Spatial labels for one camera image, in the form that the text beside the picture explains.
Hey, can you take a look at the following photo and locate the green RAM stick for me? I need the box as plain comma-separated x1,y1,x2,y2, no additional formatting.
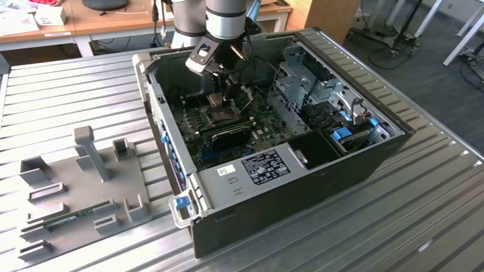
21,201,114,232

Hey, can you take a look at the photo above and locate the wooden desk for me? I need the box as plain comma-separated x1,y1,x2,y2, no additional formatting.
0,0,294,57

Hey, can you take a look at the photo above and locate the open black PC case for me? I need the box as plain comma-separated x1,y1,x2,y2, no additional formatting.
132,27,417,259

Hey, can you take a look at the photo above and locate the CPU with silver top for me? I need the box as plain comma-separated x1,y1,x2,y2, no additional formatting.
206,92,224,108

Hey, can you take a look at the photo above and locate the black round pad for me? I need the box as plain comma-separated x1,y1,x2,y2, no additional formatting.
81,0,129,12

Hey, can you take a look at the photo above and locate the silver drive cage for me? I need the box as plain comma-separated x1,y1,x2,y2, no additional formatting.
268,39,344,134

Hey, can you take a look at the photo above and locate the white table frame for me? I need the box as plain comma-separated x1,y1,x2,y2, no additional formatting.
413,0,484,67

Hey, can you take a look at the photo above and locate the green motherboard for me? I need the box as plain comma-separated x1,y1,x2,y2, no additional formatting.
168,84,302,171

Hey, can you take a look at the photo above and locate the wooden cabinet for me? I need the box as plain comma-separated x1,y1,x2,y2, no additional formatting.
286,0,362,45

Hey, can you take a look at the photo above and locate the black wheeled stand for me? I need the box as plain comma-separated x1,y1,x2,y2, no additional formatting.
346,0,426,59

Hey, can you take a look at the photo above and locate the white paper stack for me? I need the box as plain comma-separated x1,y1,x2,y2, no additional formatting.
0,5,38,37

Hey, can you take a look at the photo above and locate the white cardboard box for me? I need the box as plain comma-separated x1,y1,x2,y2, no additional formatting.
33,6,66,27

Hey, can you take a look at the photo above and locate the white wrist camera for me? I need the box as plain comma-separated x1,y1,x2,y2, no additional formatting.
184,36,221,77

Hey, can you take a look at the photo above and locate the metal socket cover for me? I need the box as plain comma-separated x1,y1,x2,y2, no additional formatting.
238,86,254,114

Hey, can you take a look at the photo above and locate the black expansion card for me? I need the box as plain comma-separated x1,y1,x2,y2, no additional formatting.
209,126,253,153

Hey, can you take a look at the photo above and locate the black RAM slot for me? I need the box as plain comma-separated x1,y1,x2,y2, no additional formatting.
196,118,253,134
201,123,254,138

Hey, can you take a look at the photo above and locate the blue disk carrier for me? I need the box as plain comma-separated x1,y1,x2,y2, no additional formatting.
329,126,373,152

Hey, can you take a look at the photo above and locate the silver power supply unit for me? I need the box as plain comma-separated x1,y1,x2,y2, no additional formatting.
190,142,308,218

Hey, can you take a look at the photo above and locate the grey parts rack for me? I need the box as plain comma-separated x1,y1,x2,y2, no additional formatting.
16,125,154,263

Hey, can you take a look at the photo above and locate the CPU socket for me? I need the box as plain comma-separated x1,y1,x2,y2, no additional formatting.
200,99,245,128

